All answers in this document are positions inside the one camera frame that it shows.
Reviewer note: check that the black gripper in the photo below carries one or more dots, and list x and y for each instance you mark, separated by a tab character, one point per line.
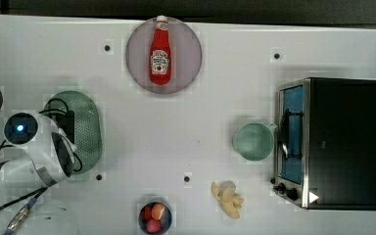
66	122

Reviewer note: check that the green plastic strainer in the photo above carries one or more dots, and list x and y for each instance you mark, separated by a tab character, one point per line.
87	129

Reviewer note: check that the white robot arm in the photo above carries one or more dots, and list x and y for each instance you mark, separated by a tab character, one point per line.
40	156

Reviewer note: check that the red ketchup bottle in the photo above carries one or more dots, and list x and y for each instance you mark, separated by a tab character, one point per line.
160	53

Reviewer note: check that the orange toy fruit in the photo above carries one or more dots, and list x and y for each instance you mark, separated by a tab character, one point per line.
158	210

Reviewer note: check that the red toy fruit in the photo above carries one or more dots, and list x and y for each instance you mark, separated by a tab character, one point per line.
150	225

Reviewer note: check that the grey round plate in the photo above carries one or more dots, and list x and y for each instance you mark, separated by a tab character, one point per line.
186	55

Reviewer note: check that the blue bowl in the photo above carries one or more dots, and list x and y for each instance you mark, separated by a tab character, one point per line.
166	220

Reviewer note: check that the peeled toy banana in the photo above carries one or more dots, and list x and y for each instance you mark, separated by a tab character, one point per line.
225	194

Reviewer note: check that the green plastic cup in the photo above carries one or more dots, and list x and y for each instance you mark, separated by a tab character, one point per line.
254	141

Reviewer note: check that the black toaster oven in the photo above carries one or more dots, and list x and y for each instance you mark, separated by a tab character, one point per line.
325	155

